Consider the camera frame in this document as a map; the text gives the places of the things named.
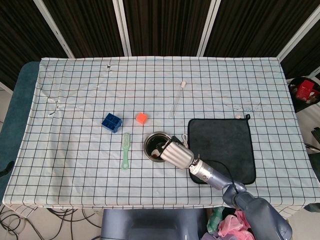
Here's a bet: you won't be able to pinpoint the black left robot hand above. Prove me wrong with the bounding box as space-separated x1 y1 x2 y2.
0 161 15 177

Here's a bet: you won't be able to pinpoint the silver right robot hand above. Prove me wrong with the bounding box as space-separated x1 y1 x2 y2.
156 135 195 170

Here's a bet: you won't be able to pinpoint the white plastic spoon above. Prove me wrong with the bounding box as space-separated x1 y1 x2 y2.
151 141 172 158

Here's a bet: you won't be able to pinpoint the stainless steel bowl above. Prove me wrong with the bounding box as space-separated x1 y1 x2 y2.
143 131 174 163

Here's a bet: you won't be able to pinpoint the black cloth mat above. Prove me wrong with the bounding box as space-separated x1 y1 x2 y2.
187 114 257 185

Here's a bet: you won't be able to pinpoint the orange cube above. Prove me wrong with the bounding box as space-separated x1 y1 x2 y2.
135 112 149 125

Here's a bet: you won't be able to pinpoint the clear tube white cap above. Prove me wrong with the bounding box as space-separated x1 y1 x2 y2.
169 80 187 118

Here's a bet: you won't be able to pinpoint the green plastic bag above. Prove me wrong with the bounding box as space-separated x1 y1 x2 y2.
206 206 226 232

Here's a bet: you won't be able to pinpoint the grey-blue robot torso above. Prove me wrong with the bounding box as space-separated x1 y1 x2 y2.
99 208 208 240

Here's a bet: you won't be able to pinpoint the blue grid block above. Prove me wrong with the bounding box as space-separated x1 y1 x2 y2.
101 112 123 134

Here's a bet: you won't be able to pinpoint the white checkered tablecloth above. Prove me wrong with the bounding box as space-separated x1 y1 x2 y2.
2 56 318 221

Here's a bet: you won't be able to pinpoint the pink plastic bag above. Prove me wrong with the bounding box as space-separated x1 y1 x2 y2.
217 209 252 240

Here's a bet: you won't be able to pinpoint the black bin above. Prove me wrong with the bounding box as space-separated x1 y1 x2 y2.
287 77 320 113

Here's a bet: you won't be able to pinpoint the red box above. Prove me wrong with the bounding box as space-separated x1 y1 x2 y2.
296 79 316 102

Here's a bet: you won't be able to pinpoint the green handled brush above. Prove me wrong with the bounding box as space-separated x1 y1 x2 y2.
120 132 131 171

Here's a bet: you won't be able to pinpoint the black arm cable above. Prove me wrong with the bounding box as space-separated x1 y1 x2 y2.
209 161 240 194

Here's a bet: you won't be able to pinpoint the black floor cables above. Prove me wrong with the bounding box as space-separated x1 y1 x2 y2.
0 204 103 240

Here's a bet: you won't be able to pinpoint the white partition post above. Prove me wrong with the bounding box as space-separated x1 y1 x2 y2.
33 0 75 59
196 0 222 57
276 11 320 62
112 0 132 57

